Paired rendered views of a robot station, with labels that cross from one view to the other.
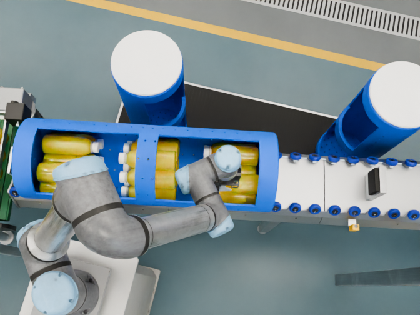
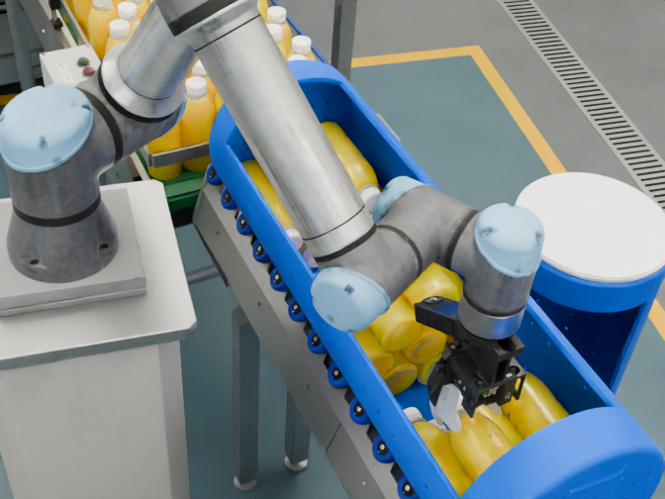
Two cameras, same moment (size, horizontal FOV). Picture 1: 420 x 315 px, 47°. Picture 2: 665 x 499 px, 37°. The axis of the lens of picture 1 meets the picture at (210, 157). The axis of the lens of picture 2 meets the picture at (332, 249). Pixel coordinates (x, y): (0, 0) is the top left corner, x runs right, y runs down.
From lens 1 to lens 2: 0.92 m
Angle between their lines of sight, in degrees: 41
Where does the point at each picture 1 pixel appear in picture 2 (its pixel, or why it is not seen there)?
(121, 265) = (160, 305)
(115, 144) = not seen: hidden behind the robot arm
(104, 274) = (128, 271)
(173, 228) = (275, 92)
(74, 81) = not seen: hidden behind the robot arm
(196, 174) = (428, 198)
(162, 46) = (645, 232)
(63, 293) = (51, 124)
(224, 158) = (503, 218)
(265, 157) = (588, 425)
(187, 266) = not seen: outside the picture
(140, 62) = (584, 214)
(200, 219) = (331, 185)
